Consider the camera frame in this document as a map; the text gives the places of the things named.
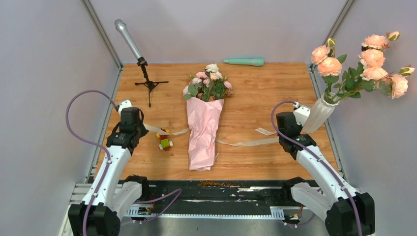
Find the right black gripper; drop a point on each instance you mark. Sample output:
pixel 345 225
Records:
pixel 300 127

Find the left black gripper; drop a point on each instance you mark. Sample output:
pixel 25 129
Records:
pixel 143 130

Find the pink flower bouquet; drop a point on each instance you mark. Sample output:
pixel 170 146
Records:
pixel 205 95

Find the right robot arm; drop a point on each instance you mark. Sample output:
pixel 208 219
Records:
pixel 344 210

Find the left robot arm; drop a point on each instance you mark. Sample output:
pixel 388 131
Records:
pixel 101 210

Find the toy brick car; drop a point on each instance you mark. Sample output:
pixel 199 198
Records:
pixel 165 144

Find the peach artificial roses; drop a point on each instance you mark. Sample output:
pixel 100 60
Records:
pixel 369 74

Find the silver microphone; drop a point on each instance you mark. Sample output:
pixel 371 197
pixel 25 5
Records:
pixel 122 29

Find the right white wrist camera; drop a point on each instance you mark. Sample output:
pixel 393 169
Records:
pixel 301 113

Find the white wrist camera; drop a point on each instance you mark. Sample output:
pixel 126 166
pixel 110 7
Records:
pixel 124 104
pixel 301 113

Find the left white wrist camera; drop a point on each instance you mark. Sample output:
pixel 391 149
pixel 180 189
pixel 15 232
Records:
pixel 124 104

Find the teal cylindrical handle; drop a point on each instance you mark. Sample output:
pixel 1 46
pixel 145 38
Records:
pixel 252 62

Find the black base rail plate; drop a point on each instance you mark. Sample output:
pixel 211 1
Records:
pixel 267 192

